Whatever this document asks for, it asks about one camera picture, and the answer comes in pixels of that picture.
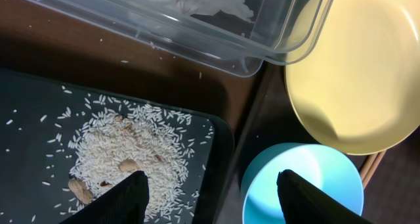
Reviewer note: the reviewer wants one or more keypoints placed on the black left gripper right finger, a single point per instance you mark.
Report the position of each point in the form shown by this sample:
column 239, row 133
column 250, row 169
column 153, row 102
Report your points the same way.
column 302, row 202

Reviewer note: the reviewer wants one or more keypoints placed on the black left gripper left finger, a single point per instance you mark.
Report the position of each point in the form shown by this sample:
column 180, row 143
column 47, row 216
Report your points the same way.
column 124, row 204

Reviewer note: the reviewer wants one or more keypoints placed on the light blue bowl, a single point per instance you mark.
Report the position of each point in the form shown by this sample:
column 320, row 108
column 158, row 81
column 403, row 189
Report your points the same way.
column 324, row 167

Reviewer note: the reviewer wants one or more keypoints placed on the pile of rice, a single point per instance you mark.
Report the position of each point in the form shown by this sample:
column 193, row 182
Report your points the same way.
column 143, row 136

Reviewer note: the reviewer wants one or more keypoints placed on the white tissue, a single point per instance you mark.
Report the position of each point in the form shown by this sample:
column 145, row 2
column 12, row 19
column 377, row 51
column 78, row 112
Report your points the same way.
column 236, row 8

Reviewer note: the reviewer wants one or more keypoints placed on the black waste tray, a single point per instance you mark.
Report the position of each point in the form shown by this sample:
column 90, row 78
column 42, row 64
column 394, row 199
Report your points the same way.
column 40, row 116

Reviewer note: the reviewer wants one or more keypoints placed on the peanut in shell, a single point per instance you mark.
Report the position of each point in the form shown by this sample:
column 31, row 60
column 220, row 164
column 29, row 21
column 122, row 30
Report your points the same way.
column 81, row 191

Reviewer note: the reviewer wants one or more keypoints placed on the wooden chopstick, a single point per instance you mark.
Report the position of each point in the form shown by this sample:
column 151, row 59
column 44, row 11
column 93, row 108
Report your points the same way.
column 380, row 158
column 369, row 167

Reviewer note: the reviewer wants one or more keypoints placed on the yellow plate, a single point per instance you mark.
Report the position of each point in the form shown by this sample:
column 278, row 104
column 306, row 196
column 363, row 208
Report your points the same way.
column 358, row 89

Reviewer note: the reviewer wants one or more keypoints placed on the clear plastic bin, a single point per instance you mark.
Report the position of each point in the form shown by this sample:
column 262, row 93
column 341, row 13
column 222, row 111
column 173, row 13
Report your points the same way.
column 281, row 32

